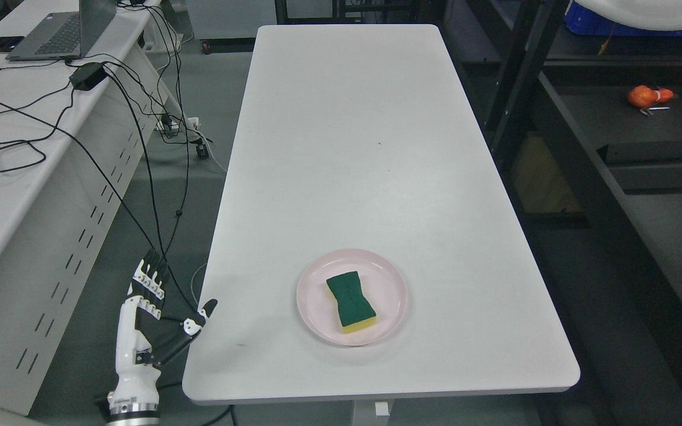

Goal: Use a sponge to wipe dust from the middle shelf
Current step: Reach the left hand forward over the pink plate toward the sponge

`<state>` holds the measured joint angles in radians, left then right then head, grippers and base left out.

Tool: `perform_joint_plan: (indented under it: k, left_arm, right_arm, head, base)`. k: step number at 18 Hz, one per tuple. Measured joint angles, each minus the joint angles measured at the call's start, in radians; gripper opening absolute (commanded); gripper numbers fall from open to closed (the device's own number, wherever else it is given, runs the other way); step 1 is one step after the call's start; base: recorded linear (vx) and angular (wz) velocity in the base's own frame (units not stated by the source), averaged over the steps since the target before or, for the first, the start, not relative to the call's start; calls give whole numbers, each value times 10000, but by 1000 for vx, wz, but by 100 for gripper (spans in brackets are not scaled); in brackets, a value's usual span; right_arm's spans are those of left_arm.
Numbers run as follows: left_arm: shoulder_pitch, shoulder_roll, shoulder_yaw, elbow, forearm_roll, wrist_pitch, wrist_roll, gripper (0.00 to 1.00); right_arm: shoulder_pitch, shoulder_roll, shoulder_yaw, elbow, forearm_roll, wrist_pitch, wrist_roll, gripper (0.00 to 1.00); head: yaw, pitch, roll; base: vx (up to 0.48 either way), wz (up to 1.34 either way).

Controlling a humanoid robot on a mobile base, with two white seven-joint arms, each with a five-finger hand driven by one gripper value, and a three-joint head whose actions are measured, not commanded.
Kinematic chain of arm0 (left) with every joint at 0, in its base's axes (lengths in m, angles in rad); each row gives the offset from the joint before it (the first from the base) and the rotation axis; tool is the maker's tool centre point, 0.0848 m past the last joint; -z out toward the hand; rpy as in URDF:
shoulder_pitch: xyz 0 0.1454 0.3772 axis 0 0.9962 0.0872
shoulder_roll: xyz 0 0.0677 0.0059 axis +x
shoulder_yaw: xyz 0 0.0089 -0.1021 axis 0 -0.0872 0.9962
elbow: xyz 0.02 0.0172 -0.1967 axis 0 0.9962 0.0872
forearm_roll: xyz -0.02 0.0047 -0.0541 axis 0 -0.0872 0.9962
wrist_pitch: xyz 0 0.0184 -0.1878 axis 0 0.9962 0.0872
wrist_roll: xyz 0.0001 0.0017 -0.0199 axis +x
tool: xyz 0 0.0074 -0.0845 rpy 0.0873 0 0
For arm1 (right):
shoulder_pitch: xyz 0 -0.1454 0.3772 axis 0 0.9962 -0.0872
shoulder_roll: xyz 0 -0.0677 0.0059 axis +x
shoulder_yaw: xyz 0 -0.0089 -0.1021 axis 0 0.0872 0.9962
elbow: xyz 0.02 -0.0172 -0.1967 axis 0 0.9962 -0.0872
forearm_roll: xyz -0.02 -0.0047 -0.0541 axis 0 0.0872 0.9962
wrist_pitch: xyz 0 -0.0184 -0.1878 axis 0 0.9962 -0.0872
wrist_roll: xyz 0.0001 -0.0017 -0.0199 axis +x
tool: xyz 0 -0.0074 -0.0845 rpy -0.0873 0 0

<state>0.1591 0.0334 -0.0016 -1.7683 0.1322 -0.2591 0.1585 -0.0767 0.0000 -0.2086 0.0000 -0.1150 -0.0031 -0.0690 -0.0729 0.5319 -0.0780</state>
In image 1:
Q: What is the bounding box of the white side desk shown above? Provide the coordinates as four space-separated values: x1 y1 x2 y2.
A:
0 7 174 416

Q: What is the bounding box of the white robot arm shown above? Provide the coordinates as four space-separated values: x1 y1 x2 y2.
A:
106 404 160 425

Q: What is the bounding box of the blue crate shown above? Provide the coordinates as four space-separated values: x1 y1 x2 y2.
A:
564 1 682 37

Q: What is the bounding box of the grey laptop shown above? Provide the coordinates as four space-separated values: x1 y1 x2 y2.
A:
6 1 117 62

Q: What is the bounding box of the orange toy on shelf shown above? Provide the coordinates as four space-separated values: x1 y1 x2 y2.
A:
627 85 674 109

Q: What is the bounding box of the black metal rack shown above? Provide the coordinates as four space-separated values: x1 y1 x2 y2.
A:
439 1 682 425

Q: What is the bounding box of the white table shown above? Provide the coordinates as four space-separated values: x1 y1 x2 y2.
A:
182 24 580 425

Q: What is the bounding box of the black power adapter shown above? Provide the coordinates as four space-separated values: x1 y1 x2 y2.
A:
69 62 108 91

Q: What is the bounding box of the green yellow sponge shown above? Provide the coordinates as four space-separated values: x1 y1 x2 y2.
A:
326 270 377 334

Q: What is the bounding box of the white power strip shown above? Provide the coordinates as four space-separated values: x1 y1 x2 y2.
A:
155 117 201 135

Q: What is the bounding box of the pink plate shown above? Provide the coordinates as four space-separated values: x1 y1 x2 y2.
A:
296 248 409 346

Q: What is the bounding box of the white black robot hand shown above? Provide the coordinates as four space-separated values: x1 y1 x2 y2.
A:
106 249 218 422

